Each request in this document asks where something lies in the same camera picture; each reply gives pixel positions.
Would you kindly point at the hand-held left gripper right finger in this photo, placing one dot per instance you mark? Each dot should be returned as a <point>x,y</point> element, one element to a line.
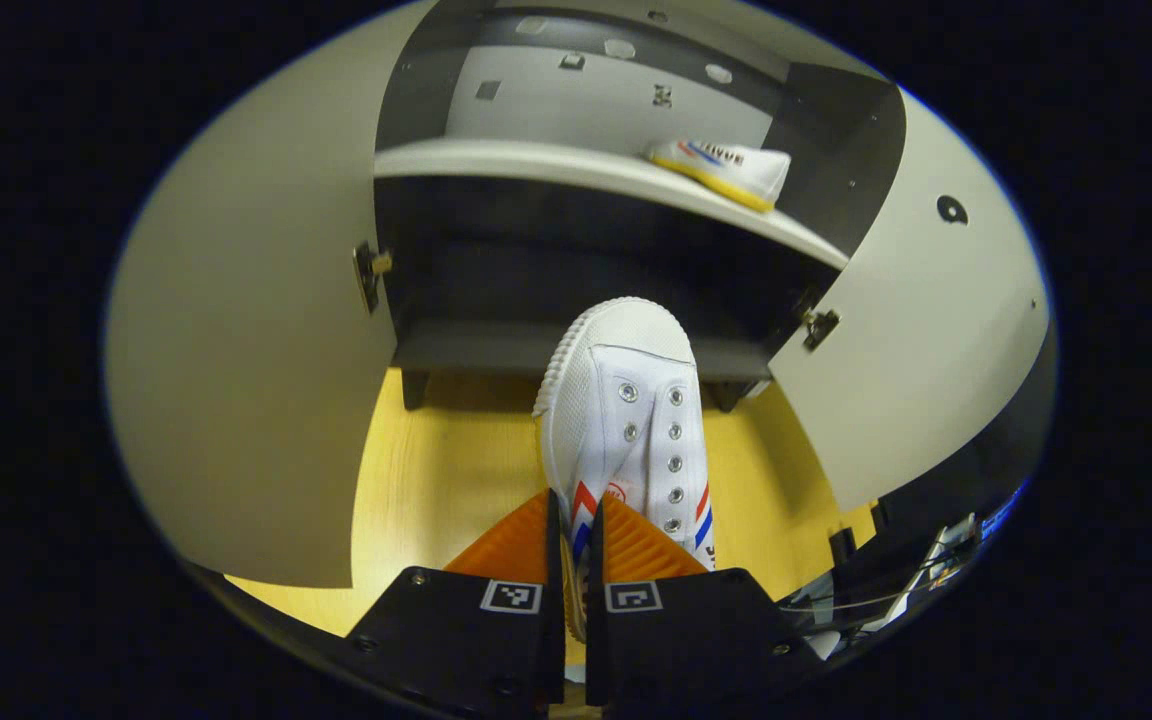
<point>594,650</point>

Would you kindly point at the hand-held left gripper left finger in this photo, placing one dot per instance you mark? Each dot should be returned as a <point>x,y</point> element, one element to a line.
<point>555,640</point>

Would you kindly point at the white striped canvas shoe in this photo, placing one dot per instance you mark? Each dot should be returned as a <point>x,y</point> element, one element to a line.
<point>626,420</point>
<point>736,170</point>

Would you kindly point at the white shoe cabinet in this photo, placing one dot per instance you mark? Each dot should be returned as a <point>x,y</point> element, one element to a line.
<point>496,270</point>

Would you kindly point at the metal door hinge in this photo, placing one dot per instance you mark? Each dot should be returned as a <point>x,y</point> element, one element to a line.
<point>369,275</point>
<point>820,328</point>

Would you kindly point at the white cabinet shelf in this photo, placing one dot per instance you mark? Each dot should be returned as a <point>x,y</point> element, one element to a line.
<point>536,165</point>

